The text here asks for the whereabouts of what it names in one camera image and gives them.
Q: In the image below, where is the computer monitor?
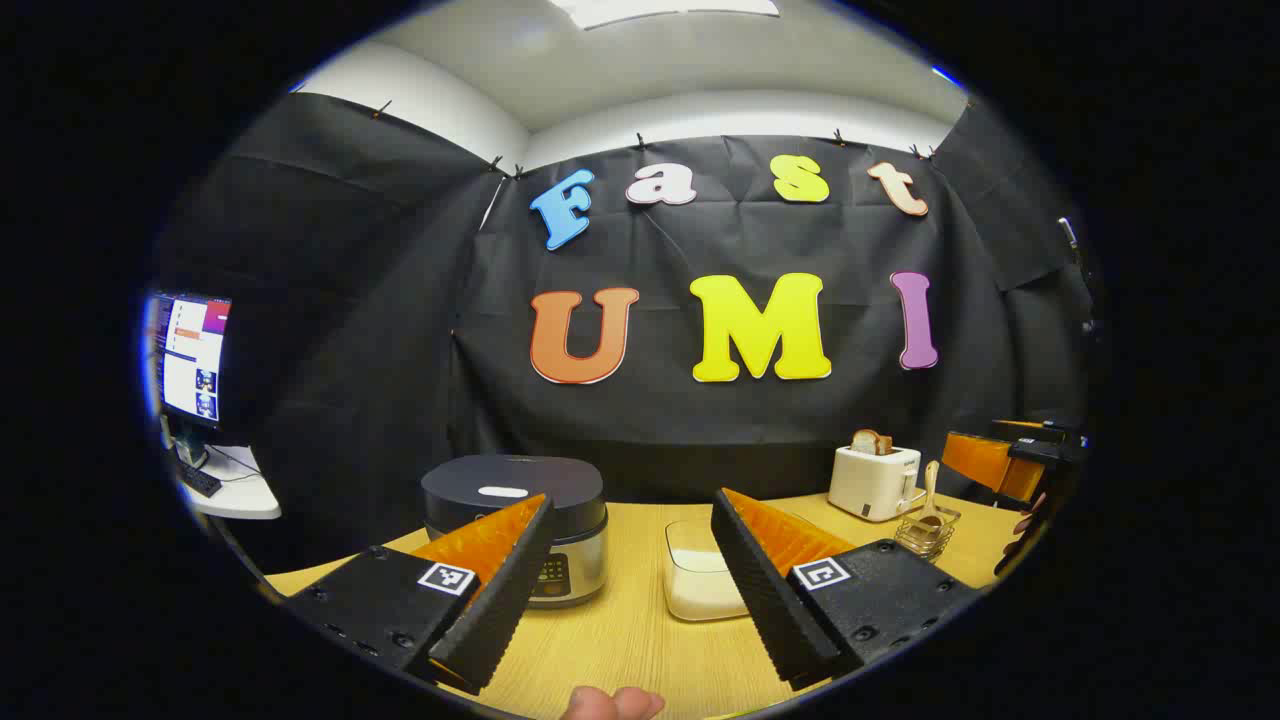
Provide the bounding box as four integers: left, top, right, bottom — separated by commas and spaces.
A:
150, 292, 233, 469

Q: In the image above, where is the ceiling light panel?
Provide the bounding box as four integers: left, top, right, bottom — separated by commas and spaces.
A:
548, 0, 781, 31

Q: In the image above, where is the white rice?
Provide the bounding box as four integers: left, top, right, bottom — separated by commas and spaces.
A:
667, 548, 749, 620

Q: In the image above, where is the white toaster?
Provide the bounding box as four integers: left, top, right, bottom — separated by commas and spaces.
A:
828, 443, 927, 523

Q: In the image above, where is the clear wire chopstick holder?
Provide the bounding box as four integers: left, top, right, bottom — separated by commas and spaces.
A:
894, 503, 962, 559

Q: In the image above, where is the white side table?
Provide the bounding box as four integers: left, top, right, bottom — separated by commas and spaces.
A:
175, 445, 283, 521

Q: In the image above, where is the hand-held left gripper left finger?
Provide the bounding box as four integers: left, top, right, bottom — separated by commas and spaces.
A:
283, 492, 558, 697

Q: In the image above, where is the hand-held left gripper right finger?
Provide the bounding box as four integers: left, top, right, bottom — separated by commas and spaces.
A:
710, 488, 987, 693

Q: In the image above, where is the dark grey rice cooker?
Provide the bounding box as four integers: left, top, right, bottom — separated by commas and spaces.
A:
421, 455, 609, 609

